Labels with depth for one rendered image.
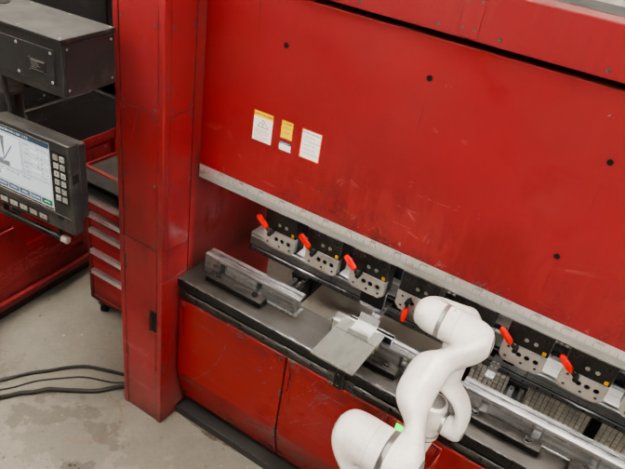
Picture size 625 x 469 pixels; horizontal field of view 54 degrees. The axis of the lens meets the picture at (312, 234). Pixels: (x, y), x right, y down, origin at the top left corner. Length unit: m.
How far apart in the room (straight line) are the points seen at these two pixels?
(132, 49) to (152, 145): 0.35
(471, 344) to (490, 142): 0.63
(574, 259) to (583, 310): 0.17
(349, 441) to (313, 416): 1.18
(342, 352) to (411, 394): 0.79
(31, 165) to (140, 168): 0.40
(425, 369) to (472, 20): 0.96
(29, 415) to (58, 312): 0.78
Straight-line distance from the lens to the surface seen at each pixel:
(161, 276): 2.69
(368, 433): 1.53
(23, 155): 2.42
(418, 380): 1.59
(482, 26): 1.85
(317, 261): 2.38
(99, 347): 3.74
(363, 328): 2.44
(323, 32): 2.09
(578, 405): 2.65
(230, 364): 2.85
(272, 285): 2.62
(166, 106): 2.32
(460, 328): 1.67
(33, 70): 2.26
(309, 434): 2.80
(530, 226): 1.99
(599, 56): 1.80
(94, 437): 3.32
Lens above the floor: 2.57
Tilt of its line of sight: 32 degrees down
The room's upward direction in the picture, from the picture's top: 10 degrees clockwise
